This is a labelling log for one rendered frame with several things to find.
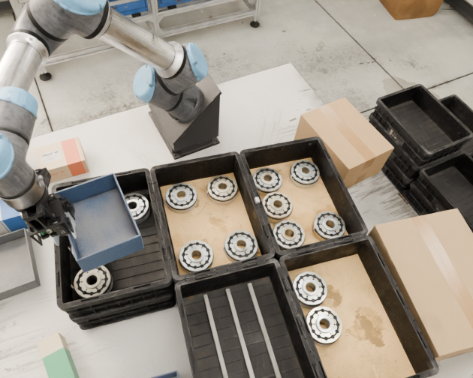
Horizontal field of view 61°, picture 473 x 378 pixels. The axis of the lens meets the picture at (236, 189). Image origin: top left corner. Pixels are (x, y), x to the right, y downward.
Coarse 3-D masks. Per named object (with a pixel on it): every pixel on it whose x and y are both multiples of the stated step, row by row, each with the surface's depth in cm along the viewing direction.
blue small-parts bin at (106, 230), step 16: (112, 176) 103; (64, 192) 99; (80, 192) 102; (96, 192) 105; (112, 192) 107; (80, 208) 104; (96, 208) 104; (112, 208) 104; (128, 208) 97; (80, 224) 101; (96, 224) 102; (112, 224) 102; (128, 224) 102; (80, 240) 99; (96, 240) 99; (112, 240) 100; (128, 240) 93; (80, 256) 97; (96, 256) 92; (112, 256) 95
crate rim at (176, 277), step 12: (216, 156) 134; (228, 156) 134; (156, 168) 129; (240, 168) 131; (156, 180) 127; (156, 192) 124; (252, 192) 127; (252, 204) 125; (264, 228) 120; (168, 240) 116; (168, 252) 113; (228, 264) 113; (240, 264) 113; (180, 276) 110; (192, 276) 110
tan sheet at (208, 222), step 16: (208, 208) 134; (224, 208) 134; (240, 208) 135; (176, 224) 130; (192, 224) 130; (208, 224) 130; (224, 224) 131; (240, 224) 131; (176, 240) 127; (192, 240) 127; (208, 240) 127; (224, 240) 128; (176, 256) 124; (224, 256) 125
